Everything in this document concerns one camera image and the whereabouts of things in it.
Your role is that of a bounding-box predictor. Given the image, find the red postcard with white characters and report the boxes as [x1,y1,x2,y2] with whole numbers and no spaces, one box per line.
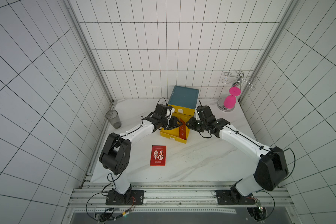
[150,146,167,166]

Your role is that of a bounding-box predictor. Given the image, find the teal drawer cabinet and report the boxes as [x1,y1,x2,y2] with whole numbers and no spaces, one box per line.
[168,86,199,109]

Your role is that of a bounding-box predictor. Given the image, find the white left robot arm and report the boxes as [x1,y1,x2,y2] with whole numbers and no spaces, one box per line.
[99,104,183,205]

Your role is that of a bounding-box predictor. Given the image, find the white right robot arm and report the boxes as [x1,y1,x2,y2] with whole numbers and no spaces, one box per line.
[186,105,289,204]

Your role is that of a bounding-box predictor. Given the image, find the chrome stand with pink cups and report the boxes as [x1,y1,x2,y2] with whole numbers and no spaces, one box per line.
[217,70,255,112]

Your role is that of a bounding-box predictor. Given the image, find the clear plastic cup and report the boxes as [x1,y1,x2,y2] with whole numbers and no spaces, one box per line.
[105,110,121,129]

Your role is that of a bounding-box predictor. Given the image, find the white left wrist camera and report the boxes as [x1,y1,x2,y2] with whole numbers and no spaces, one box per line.
[165,107,175,119]

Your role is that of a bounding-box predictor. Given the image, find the metal base rail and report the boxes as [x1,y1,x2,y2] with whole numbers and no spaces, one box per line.
[68,182,294,213]

